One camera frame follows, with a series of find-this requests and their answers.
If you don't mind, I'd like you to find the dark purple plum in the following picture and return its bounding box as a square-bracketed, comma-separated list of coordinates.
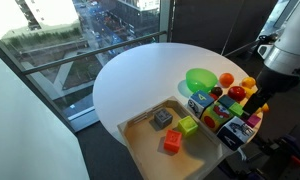
[210, 86, 224, 98]

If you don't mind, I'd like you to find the zebra picture soft block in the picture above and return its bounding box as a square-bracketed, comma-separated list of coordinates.
[216, 115, 257, 162]

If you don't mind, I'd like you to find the magenta small block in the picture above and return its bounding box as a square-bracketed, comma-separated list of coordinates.
[244, 113, 262, 129]

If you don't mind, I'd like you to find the lime green block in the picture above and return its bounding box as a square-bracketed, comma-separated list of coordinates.
[177, 115, 199, 138]

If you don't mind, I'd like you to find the yellow-green picture soft block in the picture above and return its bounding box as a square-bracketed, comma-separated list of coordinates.
[200, 102, 234, 133]

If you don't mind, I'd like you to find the black orange bar clamp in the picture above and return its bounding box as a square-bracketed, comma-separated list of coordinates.
[256, 133, 300, 168]

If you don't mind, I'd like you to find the red apple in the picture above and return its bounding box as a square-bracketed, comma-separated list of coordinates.
[227, 85, 247, 103]

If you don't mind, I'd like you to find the blue number four soft block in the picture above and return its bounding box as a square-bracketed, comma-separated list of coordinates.
[187, 89, 215, 119]

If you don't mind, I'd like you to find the orange-red block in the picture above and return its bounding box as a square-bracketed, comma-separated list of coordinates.
[163, 129, 184, 154]

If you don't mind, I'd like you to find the yellow banana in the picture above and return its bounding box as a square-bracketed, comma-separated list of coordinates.
[243, 85, 270, 113]

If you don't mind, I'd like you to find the grey window railing bar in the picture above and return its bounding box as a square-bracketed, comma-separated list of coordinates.
[21, 30, 168, 76]

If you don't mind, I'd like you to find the green small block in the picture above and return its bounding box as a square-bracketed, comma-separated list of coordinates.
[228, 102, 245, 118]

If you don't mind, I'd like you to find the yellow-orange round fruit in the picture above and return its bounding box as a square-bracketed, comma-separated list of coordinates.
[241, 76, 257, 90]

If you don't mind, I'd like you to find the orange fruit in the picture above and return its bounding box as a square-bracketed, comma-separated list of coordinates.
[218, 72, 235, 89]

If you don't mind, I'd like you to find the wooden tray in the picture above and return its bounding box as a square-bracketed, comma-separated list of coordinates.
[117, 95, 233, 180]

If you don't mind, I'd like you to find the grey window mullion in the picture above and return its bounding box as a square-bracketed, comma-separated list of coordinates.
[158, 0, 175, 44]

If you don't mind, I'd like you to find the grey block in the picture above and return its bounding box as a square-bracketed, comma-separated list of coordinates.
[153, 107, 174, 129]

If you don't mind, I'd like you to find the blue small block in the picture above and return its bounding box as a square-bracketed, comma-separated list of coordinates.
[217, 94, 238, 109]

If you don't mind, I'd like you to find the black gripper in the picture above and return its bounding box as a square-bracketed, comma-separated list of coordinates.
[242, 65, 300, 115]

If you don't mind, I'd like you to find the green plastic bowl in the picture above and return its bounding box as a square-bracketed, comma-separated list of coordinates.
[185, 67, 219, 94]

